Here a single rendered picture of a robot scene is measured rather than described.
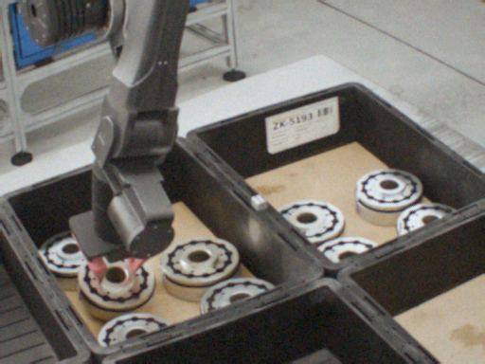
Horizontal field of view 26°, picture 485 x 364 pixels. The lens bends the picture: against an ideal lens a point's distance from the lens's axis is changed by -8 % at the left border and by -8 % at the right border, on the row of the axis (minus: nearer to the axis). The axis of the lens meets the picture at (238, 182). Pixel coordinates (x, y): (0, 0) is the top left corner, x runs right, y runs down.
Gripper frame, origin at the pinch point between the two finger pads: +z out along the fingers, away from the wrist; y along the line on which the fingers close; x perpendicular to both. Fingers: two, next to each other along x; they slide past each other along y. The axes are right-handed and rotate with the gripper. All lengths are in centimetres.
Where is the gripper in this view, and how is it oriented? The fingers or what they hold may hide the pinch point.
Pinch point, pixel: (115, 271)
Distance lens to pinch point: 139.7
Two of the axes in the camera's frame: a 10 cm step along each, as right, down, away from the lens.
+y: 8.8, -2.9, 3.9
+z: -1.0, 6.7, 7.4
